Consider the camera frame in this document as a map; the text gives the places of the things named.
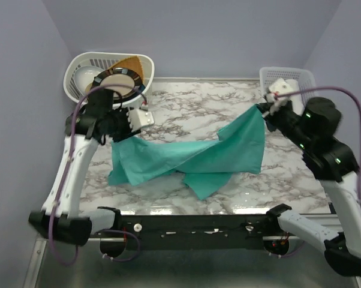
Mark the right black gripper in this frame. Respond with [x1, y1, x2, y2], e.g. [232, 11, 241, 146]
[257, 97, 311, 149]

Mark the teal t shirt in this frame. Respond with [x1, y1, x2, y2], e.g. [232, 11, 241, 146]
[108, 106, 265, 200]

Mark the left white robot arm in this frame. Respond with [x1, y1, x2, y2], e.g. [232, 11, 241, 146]
[28, 85, 141, 247]

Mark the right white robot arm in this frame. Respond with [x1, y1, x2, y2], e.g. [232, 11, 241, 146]
[257, 97, 361, 277]

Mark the rolled white t shirt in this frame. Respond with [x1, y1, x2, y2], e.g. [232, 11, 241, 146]
[285, 79, 304, 115]

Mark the striped rim beige plate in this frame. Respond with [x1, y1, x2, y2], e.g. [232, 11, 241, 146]
[91, 68, 145, 103]

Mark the rectangular white mesh basket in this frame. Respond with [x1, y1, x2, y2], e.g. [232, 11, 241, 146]
[259, 67, 316, 96]

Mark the white bowl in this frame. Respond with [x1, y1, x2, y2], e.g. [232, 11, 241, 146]
[74, 66, 103, 95]

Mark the round white dish basket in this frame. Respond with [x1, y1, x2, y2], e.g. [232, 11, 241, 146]
[63, 52, 155, 109]

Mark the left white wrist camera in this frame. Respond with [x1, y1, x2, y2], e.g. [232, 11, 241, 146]
[127, 109, 155, 131]

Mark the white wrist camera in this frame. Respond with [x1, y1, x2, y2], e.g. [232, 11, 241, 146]
[264, 78, 293, 116]
[127, 109, 155, 131]

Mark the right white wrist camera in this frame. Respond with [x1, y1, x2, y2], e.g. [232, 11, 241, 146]
[264, 78, 293, 116]

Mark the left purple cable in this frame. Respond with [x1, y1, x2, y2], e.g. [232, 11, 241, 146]
[47, 83, 148, 266]

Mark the aluminium frame rail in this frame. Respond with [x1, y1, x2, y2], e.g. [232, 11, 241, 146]
[33, 214, 361, 241]

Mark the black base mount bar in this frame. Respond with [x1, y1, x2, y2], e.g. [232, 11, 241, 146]
[121, 214, 286, 250]

